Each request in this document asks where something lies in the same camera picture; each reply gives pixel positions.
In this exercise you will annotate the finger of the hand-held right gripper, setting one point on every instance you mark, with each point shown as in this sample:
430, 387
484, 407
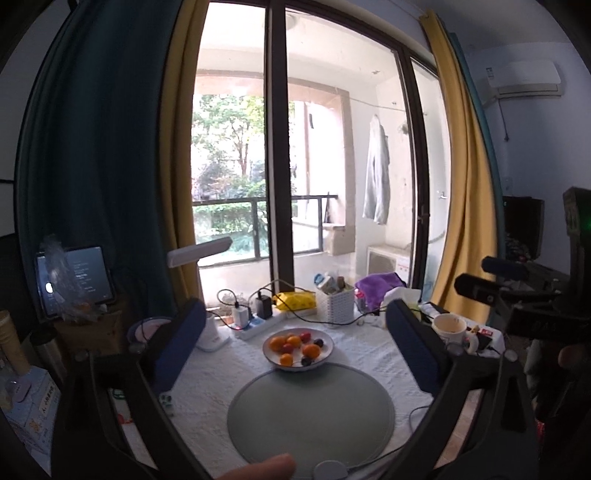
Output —
503, 268
475, 286

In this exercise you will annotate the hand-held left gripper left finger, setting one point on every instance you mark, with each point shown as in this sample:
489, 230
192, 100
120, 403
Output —
178, 341

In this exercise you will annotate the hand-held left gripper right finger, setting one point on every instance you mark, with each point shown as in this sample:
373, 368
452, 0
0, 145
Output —
413, 346

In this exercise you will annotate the white plate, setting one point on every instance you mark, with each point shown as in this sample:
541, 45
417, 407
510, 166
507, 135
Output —
325, 353

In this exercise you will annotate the medium orange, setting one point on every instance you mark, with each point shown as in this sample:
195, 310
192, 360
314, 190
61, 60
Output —
277, 343

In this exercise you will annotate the large orange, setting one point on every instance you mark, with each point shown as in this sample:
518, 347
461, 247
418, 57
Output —
311, 351

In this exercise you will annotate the small orange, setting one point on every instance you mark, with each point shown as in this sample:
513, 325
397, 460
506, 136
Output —
286, 359
294, 341

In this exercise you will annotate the person's right hand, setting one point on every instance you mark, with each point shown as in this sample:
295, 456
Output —
575, 356

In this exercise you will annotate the person's left hand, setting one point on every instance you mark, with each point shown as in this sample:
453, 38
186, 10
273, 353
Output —
263, 468

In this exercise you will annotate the pink bowl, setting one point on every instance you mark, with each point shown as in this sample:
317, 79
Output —
154, 325

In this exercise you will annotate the white cartoon mug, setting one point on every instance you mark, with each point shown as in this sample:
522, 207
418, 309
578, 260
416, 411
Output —
450, 339

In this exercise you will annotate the blue bowl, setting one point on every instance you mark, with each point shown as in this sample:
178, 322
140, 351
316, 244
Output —
134, 337

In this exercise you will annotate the black monitor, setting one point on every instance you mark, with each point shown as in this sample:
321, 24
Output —
521, 226

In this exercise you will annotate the white textured tablecloth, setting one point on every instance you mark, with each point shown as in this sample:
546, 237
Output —
207, 378

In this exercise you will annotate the yellow-green tissue pack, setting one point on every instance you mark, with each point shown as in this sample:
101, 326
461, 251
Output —
406, 295

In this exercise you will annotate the white charger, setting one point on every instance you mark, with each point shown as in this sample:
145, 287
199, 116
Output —
240, 316

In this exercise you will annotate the yellow curtain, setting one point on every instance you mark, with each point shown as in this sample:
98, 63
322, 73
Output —
466, 207
180, 161

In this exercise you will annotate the purple cloth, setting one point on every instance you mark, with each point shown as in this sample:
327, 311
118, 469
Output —
374, 286

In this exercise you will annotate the white power strip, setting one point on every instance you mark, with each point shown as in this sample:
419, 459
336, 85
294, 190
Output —
254, 328

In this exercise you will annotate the white perforated basket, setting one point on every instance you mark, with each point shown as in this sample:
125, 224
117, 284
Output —
337, 307

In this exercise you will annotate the brown cardboard box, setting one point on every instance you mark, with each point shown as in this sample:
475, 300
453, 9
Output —
92, 332

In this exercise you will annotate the white outdoor unit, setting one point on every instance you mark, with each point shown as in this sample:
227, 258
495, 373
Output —
388, 261

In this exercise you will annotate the white desk lamp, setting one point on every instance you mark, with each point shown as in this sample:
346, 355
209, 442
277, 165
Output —
198, 251

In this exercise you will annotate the black charger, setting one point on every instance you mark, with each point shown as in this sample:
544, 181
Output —
264, 307

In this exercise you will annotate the black tablet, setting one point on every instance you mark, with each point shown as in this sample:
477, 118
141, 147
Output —
90, 277

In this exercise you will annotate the grey-green round mat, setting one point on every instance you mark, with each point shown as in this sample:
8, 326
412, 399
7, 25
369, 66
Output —
314, 415

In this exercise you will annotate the yellow snack bag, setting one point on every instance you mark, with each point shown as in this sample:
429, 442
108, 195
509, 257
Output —
295, 301

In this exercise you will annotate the beige outdoor box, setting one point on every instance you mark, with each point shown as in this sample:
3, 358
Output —
339, 240

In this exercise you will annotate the black balcony railing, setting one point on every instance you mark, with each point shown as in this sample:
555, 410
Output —
255, 226

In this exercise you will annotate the hanging grey garment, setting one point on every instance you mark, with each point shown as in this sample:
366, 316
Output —
376, 184

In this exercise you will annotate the clear plastic bag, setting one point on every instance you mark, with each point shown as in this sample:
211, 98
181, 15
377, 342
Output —
60, 258

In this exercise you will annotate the person's dark clothing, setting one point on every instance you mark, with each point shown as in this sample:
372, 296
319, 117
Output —
563, 415

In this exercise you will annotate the stack of paper cups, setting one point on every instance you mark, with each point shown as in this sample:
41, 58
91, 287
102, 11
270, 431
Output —
14, 341

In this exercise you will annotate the blue tissue box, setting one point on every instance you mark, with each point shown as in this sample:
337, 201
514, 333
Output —
27, 415

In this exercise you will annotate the white air conditioner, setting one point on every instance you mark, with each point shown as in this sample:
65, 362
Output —
521, 78

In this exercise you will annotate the dark window frame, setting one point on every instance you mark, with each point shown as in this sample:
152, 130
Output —
279, 138

